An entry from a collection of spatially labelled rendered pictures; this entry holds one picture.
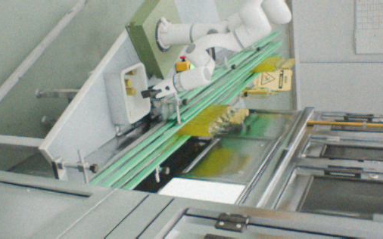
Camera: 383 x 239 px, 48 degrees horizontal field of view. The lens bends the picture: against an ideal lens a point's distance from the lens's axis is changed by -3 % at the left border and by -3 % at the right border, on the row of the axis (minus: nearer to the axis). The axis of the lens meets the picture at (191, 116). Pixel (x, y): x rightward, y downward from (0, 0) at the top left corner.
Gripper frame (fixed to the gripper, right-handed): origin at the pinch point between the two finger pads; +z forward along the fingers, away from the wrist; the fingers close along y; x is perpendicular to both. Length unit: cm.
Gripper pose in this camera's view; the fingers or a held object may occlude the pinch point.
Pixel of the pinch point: (148, 91)
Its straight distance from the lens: 182.5
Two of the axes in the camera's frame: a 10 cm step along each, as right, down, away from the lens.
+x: -3.7, -9.0, -2.3
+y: 4.3, -3.8, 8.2
